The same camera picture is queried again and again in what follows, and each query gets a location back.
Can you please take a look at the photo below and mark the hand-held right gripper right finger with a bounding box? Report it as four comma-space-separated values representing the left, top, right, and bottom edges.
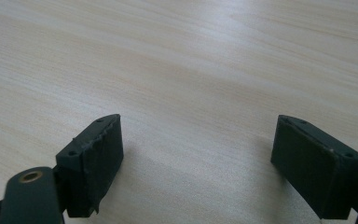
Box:
270, 114, 358, 220

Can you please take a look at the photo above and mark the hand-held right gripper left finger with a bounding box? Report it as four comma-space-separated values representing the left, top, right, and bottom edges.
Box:
55, 113, 125, 218

